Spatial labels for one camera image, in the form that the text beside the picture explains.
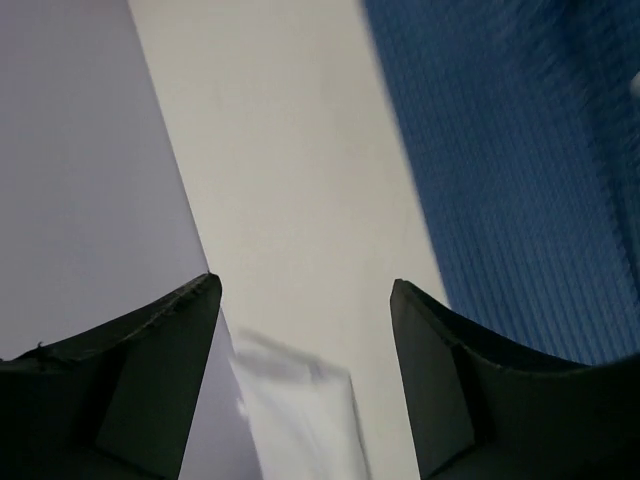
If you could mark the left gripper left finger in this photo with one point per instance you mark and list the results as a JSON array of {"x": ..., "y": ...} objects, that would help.
[{"x": 116, "y": 401}]

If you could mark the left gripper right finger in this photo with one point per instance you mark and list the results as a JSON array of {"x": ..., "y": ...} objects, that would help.
[{"x": 482, "y": 406}]

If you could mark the blue plaid long sleeve shirt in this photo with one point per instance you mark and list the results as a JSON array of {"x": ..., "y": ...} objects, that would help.
[{"x": 522, "y": 134}]

